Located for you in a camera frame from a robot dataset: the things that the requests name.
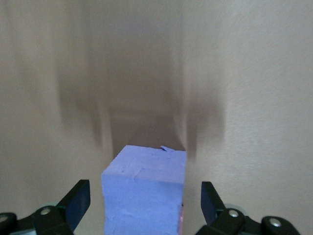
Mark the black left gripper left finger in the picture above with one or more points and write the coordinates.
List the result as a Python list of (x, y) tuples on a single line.
[(75, 205)]

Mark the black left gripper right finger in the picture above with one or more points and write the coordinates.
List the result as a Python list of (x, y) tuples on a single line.
[(211, 208)]

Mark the purple foam cube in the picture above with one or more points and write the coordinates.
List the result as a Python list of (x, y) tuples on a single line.
[(144, 191)]

